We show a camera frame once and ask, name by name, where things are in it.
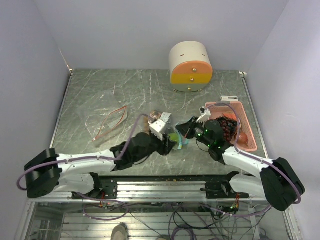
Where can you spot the aluminium rail frame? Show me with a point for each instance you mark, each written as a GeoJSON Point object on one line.
{"type": "Point", "coordinates": [178, 207]}

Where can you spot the fake green vegetable piece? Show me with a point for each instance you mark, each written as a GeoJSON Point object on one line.
{"type": "Point", "coordinates": [175, 138]}

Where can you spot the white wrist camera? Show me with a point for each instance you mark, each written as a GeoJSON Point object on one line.
{"type": "Point", "coordinates": [205, 114]}
{"type": "Point", "coordinates": [159, 126]}

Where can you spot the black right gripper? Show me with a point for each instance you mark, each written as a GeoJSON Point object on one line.
{"type": "Point", "coordinates": [187, 128]}

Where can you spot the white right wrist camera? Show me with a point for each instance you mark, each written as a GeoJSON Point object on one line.
{"type": "Point", "coordinates": [205, 114]}

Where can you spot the fake brown longan bunch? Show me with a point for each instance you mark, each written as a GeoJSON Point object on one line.
{"type": "Point", "coordinates": [145, 125]}

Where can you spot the small white plastic clip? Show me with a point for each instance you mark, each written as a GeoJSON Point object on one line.
{"type": "Point", "coordinates": [226, 98]}

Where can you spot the orange zip top bag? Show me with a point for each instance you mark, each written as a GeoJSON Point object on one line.
{"type": "Point", "coordinates": [102, 114]}

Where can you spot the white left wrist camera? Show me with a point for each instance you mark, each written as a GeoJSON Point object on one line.
{"type": "Point", "coordinates": [159, 126]}

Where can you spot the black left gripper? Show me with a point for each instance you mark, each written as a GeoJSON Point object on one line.
{"type": "Point", "coordinates": [164, 149]}

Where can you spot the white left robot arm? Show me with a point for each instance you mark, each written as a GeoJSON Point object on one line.
{"type": "Point", "coordinates": [50, 172]}

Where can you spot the blue zip top bag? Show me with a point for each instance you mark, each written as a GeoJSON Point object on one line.
{"type": "Point", "coordinates": [154, 115]}

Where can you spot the round mini drawer cabinet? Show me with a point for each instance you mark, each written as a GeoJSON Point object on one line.
{"type": "Point", "coordinates": [190, 67]}

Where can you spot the fake brown round fruit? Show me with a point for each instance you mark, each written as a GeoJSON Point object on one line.
{"type": "Point", "coordinates": [242, 139]}

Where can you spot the pink perforated plastic basket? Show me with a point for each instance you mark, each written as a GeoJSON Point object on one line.
{"type": "Point", "coordinates": [217, 111]}

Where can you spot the fake purple grape bunch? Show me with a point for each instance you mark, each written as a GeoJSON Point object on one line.
{"type": "Point", "coordinates": [229, 127]}

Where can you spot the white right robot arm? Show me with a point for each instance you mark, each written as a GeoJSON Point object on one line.
{"type": "Point", "coordinates": [271, 179]}

